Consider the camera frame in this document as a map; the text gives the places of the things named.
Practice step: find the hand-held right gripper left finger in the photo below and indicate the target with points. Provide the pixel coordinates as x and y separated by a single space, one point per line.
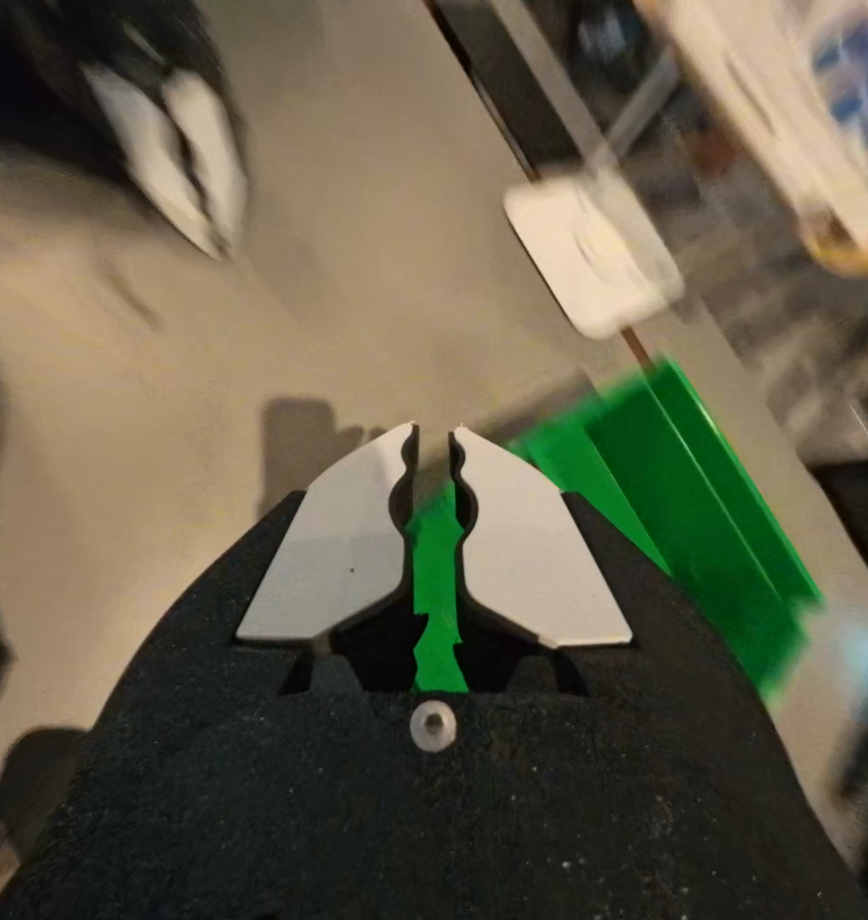
333 546

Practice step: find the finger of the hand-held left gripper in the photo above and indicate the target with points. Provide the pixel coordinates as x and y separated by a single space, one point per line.
211 151
142 144

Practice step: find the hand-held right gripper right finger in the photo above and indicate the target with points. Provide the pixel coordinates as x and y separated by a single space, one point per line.
534 560

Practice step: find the green plastic tray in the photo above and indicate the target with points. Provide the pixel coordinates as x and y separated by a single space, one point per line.
692 503

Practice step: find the white box with blue print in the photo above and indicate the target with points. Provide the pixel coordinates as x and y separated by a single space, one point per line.
800 108

